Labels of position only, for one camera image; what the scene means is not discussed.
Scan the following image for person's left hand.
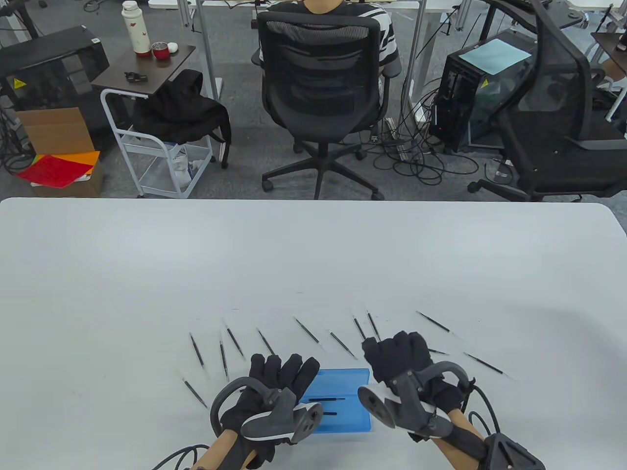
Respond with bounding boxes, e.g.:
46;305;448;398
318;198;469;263
220;352;320;467

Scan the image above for person's right hand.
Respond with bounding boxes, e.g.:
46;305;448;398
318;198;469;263
362;331;467;441

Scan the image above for group of black pen refills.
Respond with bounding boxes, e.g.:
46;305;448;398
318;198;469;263
180;311;461;409

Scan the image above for blue stationery box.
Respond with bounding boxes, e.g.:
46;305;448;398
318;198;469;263
306;368;372;434

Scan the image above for person's left forearm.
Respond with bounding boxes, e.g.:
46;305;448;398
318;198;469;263
193;431;258;470

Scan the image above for person's right forearm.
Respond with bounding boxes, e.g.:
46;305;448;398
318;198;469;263
431;409;490;470

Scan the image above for open brown cardboard box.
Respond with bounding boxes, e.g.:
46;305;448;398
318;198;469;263
15;107;95;156

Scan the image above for grey hand controller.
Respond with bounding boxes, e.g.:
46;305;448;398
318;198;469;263
210;377;324;446
358;361;470;439

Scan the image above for white power strip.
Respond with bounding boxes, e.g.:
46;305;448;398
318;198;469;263
384;117;411;162

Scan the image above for white plastic bag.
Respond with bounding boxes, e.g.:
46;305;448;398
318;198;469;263
169;143;204;192

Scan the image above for black high-back office chair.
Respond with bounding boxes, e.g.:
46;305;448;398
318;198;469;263
468;0;627;202

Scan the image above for black glass-sided computer tower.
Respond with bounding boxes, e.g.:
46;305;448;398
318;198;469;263
429;29;537;155

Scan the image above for black mesh office chair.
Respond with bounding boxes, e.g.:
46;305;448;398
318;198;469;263
251;11;402;200

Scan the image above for white metal cart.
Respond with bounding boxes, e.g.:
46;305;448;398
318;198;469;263
100;88;216;199

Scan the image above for black jacket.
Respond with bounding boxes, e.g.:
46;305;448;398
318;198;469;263
131;69;232;170

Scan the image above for red paper sheet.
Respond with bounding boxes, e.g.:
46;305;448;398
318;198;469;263
16;154;95;188

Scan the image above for light blue paper sheet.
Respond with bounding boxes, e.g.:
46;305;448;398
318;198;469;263
458;38;533;75

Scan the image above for white desk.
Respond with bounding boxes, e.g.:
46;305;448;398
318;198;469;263
147;0;461;123

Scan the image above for dark wooden side table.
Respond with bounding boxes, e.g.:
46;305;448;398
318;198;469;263
91;45;196;96

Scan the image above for black curved desk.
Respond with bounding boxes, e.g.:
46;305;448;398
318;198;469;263
482;0;588;31

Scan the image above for dark wooden desk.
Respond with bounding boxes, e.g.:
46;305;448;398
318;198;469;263
590;30;627;64

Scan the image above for white thermos bottle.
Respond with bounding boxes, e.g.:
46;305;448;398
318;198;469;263
121;1;152;57

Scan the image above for black equipment case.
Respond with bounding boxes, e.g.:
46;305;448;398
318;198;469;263
0;25;111;135

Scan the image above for black desk leg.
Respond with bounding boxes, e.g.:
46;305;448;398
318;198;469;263
0;0;41;40

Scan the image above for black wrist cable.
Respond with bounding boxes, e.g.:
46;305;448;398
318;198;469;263
468;377;500;436
152;443;211;470

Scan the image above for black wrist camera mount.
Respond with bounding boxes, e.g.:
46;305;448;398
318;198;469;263
478;433;547;470

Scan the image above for tangle of black floor cables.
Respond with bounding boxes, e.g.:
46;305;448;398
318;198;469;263
370;73;483;187

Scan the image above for black cable bundle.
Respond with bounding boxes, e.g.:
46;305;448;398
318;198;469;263
0;105;36;174

